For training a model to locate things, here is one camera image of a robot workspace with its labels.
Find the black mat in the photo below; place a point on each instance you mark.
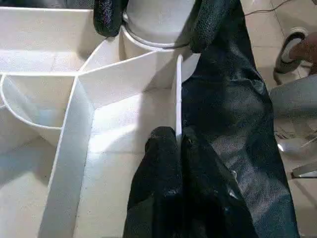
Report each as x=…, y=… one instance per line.
x=235, y=111

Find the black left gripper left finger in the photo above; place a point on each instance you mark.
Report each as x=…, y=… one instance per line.
x=158, y=193

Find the white plastic table top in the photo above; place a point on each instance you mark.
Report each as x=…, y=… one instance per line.
x=74, y=148

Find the bystander bare ankle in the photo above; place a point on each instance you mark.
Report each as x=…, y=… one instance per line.
x=305, y=49

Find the grey rounded object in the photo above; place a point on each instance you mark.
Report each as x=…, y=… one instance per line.
x=292, y=96

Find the white plastic table leg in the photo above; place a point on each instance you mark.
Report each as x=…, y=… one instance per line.
x=158, y=24

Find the grey shoe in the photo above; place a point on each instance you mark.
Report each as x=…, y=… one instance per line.
x=284, y=54

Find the silver metal bar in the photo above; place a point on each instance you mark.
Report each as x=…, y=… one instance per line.
x=305, y=171

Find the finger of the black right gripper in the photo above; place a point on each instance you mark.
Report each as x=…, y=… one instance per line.
x=109, y=17
x=208, y=24

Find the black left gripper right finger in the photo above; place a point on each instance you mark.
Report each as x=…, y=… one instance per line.
x=210, y=198

